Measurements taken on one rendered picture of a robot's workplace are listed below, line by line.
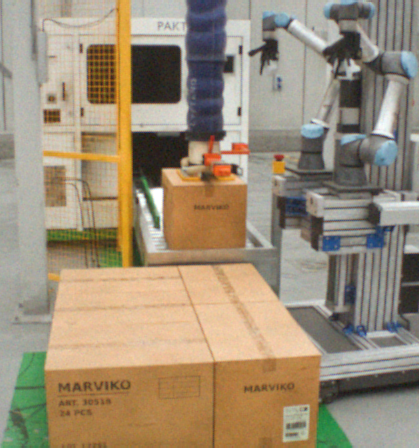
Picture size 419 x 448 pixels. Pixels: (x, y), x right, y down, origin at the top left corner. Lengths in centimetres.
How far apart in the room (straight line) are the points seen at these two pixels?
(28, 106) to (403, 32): 217
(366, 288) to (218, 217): 86
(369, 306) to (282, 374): 117
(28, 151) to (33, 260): 68
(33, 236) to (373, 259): 206
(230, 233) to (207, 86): 81
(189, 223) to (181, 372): 135
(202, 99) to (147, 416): 188
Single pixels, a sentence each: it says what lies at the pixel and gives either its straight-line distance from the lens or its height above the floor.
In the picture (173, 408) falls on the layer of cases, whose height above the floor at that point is 37.
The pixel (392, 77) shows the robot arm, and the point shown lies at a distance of 317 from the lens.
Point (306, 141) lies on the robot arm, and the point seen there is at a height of 119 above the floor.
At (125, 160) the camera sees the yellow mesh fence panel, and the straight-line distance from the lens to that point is 424.
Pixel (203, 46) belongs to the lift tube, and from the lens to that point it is 372.
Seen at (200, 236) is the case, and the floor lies 67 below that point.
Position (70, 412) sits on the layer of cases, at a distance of 250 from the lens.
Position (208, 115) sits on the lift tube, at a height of 130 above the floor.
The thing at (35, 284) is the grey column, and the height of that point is 22.
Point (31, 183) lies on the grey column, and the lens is 422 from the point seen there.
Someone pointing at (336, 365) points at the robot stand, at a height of 20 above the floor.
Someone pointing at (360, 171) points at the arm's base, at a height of 111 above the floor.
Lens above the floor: 157
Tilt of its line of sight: 13 degrees down
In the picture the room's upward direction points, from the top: 1 degrees clockwise
